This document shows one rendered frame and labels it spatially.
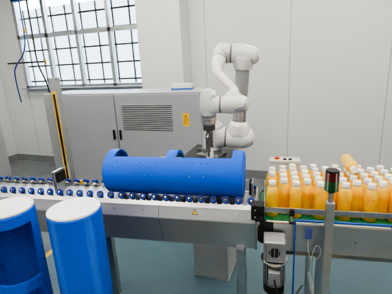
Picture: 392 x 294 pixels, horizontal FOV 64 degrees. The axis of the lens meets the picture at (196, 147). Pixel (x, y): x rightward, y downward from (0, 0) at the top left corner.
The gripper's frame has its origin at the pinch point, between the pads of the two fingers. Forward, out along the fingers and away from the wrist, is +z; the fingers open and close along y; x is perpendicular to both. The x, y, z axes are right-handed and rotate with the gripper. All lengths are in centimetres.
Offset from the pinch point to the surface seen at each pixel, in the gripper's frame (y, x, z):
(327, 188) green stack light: 44, 62, -1
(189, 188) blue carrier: 19.4, -9.6, 14.3
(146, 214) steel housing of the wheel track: 20, -38, 34
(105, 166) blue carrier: 18, -63, 3
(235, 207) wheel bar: 17.9, 17.5, 25.9
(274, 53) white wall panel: -260, 43, -55
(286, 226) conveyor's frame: 29, 46, 29
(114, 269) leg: 3, -76, 92
